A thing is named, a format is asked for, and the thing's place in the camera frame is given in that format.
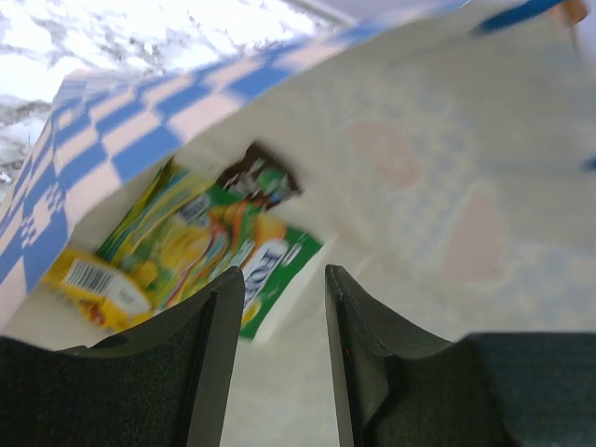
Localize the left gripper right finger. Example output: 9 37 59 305
325 264 595 446

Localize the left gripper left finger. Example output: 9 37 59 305
1 267 245 446

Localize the yellow snack packet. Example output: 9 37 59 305
43 248 155 332

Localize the green Savoria snack packet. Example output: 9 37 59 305
97 160 323 340

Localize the checkered paper bag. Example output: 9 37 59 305
1 1 595 446

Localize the dark green snack packet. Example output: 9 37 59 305
216 141 303 210

